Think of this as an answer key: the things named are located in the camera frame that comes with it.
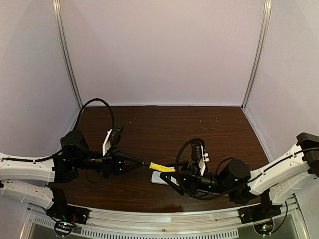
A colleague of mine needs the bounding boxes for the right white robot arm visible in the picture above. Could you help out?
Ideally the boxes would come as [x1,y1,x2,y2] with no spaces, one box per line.
[151,132,319,205]

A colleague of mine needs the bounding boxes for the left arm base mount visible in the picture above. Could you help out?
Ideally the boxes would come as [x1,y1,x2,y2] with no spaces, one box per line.
[44,203,90,237]

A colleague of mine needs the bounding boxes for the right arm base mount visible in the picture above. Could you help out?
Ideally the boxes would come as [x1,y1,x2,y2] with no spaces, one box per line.
[238,202,282,237]

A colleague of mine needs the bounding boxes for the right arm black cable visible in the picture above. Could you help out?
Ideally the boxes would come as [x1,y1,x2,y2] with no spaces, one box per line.
[174,139,319,200]

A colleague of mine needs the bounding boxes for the front aluminium rail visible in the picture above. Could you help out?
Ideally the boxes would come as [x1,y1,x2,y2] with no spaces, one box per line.
[24,196,307,239]

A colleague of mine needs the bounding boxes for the left aluminium frame post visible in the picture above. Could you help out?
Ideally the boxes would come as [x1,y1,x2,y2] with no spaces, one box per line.
[53,0,83,109]

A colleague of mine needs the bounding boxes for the yellow handled screwdriver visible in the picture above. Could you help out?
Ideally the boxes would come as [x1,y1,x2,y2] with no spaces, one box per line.
[143,162,175,172]

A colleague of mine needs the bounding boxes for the right aluminium frame post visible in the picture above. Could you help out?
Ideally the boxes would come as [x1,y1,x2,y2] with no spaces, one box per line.
[241,0,272,110]

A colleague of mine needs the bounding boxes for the white remote control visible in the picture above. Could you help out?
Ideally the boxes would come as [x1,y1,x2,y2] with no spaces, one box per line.
[151,171,179,186]

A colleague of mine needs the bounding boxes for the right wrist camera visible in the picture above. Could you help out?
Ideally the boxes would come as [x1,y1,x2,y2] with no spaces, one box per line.
[191,141,209,176]

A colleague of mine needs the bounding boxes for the aluminium frame post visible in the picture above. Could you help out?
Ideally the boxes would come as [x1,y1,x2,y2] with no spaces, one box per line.
[53,0,83,109]
[241,0,272,110]

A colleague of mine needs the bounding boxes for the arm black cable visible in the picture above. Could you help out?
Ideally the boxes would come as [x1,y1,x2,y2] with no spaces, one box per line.
[0,98,116,162]
[174,139,319,200]

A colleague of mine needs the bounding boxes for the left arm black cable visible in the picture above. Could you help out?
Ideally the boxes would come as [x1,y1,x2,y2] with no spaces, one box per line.
[0,98,116,162]

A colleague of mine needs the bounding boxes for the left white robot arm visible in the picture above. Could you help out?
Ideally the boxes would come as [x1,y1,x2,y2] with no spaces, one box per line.
[0,129,146,210]

